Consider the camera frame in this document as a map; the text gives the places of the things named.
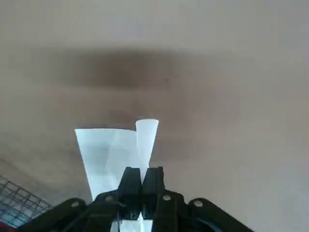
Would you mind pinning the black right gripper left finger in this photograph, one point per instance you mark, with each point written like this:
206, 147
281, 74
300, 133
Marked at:
130, 183

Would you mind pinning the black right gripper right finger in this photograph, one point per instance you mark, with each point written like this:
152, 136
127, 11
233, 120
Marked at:
153, 183

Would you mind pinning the white tissue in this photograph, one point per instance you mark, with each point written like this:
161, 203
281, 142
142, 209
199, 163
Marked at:
103, 152

